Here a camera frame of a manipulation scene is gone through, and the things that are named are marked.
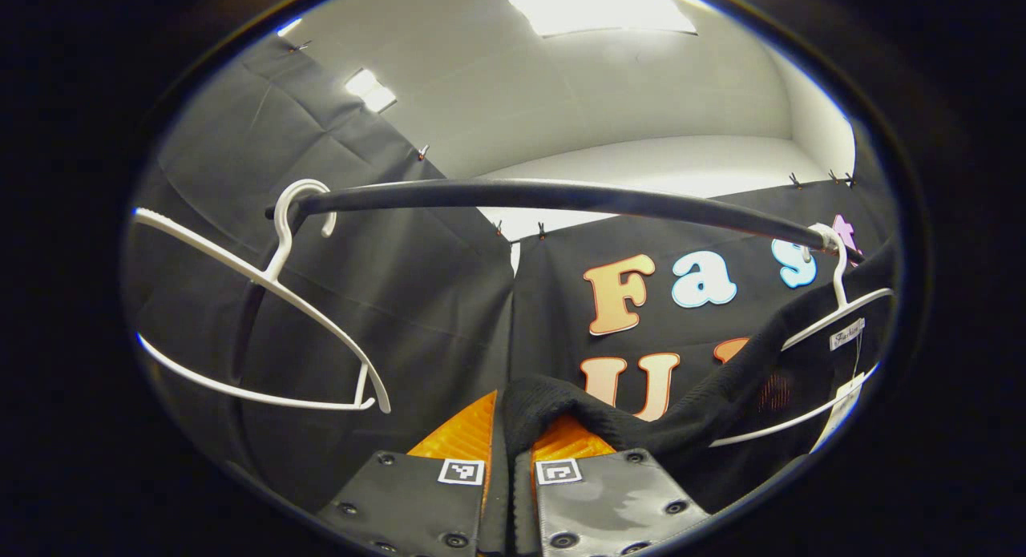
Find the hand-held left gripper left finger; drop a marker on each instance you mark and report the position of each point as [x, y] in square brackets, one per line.
[417, 501]

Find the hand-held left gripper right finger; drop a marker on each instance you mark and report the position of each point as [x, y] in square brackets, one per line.
[601, 501]

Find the black jacket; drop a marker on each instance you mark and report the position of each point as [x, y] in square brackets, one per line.
[705, 413]

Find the white plastic hanger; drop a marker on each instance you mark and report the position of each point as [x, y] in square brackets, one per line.
[839, 288]
[278, 256]

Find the black clothes rack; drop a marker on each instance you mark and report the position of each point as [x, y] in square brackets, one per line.
[561, 195]

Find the black backdrop cloth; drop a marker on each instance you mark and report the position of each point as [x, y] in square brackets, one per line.
[401, 300]

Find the white paper hang tag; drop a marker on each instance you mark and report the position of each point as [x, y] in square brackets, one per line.
[842, 409]

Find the row of backdrop clips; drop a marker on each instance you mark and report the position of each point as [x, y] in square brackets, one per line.
[541, 230]

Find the small ceiling light panel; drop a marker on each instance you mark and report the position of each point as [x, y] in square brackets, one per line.
[370, 88]

